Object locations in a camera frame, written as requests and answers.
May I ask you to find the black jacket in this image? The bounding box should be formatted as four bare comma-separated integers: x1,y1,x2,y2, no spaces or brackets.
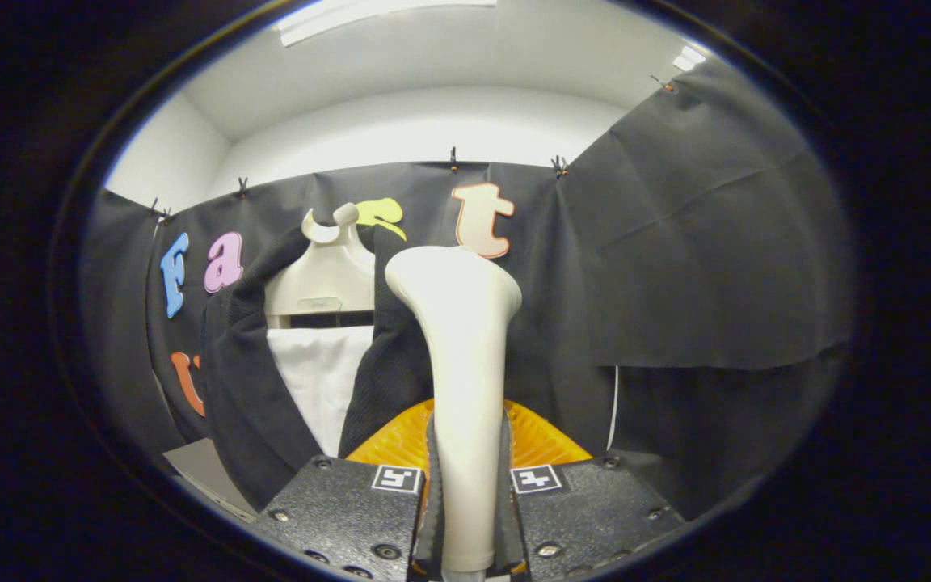
200,226,596,512

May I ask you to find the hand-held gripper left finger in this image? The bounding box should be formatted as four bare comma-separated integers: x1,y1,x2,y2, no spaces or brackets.
254,398,444,582

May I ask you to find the grey drawer cabinet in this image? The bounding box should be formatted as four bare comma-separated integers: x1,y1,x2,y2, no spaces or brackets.
162,436,260,522

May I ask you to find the white plastic hanger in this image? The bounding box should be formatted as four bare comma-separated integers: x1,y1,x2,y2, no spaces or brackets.
263,202,377,330

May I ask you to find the thin white cable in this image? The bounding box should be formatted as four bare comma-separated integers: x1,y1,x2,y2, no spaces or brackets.
607,365,621,452

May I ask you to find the black backdrop cloth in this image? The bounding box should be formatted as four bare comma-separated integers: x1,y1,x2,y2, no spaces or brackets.
78,58,854,522

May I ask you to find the long ceiling light panel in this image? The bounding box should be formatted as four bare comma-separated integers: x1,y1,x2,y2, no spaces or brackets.
272,0,499,47

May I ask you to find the white shirt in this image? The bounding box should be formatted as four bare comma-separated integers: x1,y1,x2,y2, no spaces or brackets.
266,325,376,459

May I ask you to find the white garment steamer head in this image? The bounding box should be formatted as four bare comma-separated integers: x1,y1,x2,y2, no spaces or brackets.
385,245,523,575

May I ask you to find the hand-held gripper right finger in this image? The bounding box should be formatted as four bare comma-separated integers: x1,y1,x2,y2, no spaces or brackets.
494,398,689,579

